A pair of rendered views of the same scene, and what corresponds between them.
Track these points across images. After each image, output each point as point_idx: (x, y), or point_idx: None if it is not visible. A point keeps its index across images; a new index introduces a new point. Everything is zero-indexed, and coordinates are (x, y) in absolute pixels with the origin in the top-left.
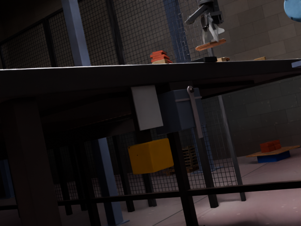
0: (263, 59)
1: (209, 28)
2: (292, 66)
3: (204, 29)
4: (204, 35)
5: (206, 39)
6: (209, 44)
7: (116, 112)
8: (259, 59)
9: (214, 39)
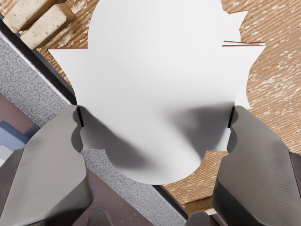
0: (190, 207)
1: (67, 171)
2: (2, 121)
3: (247, 217)
4: (241, 153)
5: (229, 145)
6: (58, 47)
7: None
8: (200, 208)
9: (72, 105)
